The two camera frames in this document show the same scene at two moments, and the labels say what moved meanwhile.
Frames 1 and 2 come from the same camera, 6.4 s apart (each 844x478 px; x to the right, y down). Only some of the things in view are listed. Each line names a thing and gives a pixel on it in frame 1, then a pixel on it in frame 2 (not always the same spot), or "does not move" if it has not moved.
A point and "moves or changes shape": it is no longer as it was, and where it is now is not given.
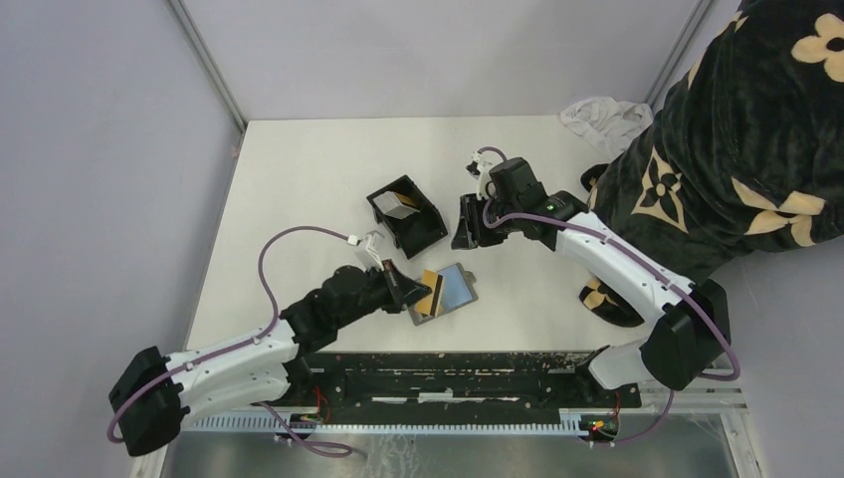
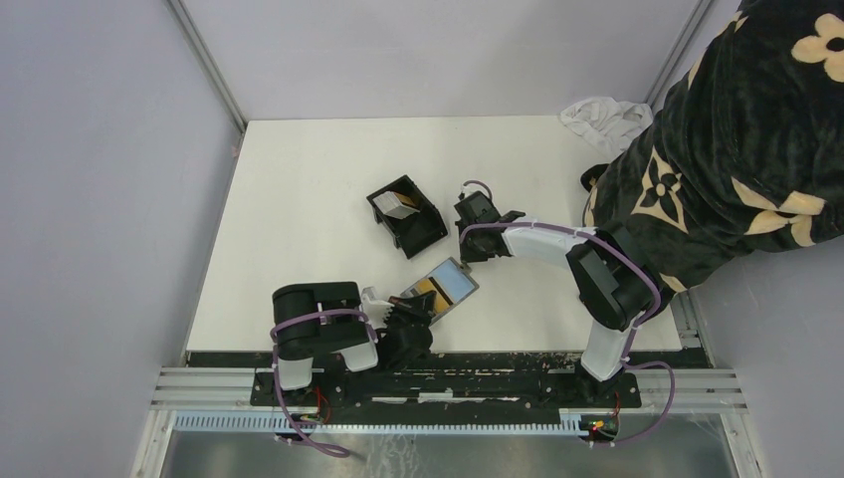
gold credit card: x=426 y=304 moves or changes shape
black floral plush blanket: x=746 y=153 does not move
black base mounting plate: x=448 y=381 does not move
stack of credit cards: x=396 y=205 does not move
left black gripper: x=402 y=290 → x=418 y=306
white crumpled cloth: x=609 y=123 does not move
